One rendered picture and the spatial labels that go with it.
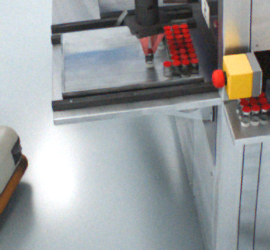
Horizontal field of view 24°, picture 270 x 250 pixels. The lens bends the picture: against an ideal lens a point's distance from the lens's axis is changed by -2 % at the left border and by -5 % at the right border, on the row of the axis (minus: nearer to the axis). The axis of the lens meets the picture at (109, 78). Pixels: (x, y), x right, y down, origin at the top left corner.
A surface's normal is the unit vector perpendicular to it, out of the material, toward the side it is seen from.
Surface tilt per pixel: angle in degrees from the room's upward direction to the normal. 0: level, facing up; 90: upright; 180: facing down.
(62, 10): 0
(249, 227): 90
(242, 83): 90
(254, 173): 90
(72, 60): 0
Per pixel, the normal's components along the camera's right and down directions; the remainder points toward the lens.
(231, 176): 0.08, 0.59
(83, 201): -0.09, -0.80
